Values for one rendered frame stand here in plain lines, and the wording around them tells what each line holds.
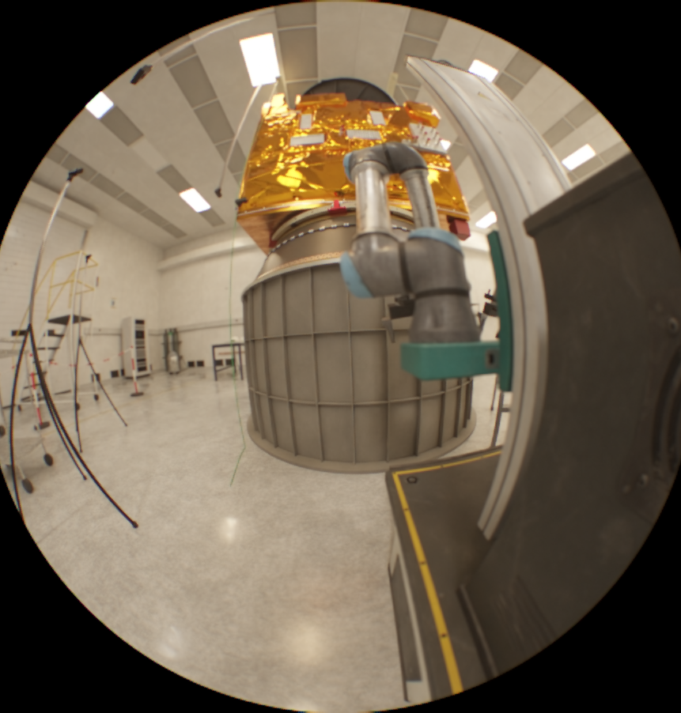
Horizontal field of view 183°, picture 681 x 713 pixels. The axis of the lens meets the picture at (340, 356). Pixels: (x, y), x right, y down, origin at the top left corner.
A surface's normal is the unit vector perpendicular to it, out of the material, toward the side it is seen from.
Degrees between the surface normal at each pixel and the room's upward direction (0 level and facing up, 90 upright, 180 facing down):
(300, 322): 90
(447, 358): 90
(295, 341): 90
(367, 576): 0
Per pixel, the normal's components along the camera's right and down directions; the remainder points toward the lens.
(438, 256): -0.41, 0.09
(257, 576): -0.05, -1.00
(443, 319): -0.47, -0.22
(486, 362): -0.04, 0.07
